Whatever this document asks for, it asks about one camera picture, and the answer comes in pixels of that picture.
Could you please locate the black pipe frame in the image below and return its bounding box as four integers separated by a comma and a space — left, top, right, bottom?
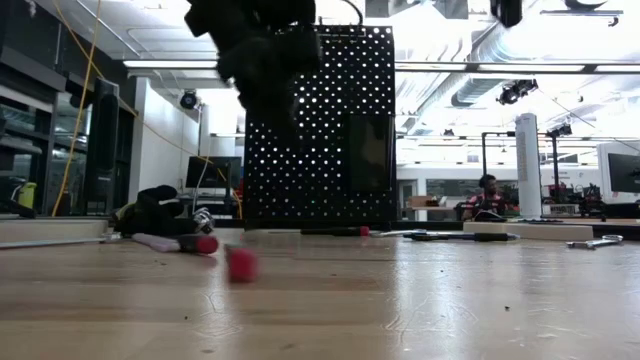
481, 130, 516, 177

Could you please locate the wooden board right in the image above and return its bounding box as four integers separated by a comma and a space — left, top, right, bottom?
502, 223, 595, 243

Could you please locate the black screwdriver red cap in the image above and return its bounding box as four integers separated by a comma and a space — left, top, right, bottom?
299, 225, 371, 238
224, 243, 260, 284
175, 233, 220, 255

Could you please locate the black work glove yellow cuff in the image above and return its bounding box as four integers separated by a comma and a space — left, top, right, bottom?
112, 184, 201, 239

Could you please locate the black camera stand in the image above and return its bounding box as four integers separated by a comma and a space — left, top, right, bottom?
546, 122, 575, 202

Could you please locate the long ceiling light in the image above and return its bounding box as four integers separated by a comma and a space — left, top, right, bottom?
122, 59, 219, 70

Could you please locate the black computer monitor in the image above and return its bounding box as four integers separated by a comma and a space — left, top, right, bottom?
185, 155, 243, 190
606, 151, 640, 195

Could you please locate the black clear ballpoint pen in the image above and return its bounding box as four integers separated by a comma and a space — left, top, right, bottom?
402, 230, 521, 243

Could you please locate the yellow cable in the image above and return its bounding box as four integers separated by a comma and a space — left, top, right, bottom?
49, 0, 244, 217

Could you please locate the black ceiling spotlight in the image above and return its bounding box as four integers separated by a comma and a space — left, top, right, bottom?
496, 78, 540, 107

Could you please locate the black aluminium table frame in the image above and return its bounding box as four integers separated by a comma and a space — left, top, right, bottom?
107, 217, 640, 241

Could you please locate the black pegboard storage bin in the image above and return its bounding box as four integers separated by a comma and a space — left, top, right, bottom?
348, 113, 394, 194

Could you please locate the white tower fan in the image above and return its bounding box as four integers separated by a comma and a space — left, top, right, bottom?
514, 112, 543, 219

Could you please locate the lavender plastic pen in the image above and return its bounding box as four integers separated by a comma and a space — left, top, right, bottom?
131, 232, 182, 254

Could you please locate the dark shelving cabinet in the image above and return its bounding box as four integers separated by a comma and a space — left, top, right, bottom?
0, 42, 69, 219

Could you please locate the round black wall camera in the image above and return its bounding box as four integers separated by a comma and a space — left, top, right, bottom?
178, 88, 200, 111

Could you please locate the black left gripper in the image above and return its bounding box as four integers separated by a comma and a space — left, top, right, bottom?
217, 24, 324, 146

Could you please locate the black tower fan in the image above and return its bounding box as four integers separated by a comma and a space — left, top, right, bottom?
83, 77, 121, 217

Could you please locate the white masking tape roll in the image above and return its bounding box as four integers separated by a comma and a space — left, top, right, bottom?
463, 221, 507, 235
49, 218, 110, 237
0, 219, 66, 244

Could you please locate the seated person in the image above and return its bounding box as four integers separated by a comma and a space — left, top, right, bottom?
460, 173, 507, 223

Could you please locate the lime green bottle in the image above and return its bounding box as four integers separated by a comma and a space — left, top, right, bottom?
17, 181, 38, 210

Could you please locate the black perforated metal pegboard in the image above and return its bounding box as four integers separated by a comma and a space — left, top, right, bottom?
243, 24, 397, 232

